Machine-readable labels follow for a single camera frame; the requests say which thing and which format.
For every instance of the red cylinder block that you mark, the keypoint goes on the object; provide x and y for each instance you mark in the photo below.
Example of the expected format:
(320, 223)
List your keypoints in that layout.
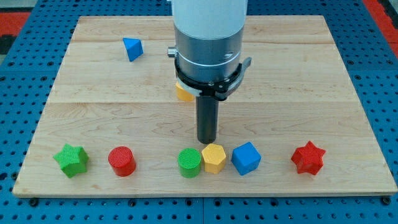
(122, 161)

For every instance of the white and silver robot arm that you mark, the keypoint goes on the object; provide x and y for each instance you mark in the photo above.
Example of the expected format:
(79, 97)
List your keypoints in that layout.
(208, 37)

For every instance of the green cylinder block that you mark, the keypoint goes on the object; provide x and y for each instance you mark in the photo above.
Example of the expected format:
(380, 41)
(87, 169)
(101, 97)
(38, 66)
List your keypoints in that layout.
(189, 162)

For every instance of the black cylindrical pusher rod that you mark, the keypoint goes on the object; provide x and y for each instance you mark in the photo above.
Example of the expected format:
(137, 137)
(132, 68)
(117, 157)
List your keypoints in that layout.
(207, 119)

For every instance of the blue triangle block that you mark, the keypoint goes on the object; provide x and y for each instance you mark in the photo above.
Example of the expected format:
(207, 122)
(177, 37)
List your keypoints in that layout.
(133, 48)

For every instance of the yellow heart block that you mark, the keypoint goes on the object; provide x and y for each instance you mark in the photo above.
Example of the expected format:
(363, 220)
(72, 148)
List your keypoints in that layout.
(182, 94)

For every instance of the green star block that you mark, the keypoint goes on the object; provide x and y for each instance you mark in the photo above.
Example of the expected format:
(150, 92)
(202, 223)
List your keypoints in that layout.
(72, 160)

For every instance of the wooden board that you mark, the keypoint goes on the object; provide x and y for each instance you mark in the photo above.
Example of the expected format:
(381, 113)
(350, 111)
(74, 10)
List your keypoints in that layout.
(296, 90)

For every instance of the blue cube block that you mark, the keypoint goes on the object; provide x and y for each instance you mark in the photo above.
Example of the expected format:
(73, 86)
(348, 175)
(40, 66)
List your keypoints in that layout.
(245, 158)

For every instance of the red star block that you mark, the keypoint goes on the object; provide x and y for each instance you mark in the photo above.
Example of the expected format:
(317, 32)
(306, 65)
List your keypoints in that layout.
(308, 159)

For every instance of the yellow hexagon block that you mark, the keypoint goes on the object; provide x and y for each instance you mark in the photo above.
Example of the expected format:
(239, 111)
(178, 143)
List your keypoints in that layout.
(214, 158)

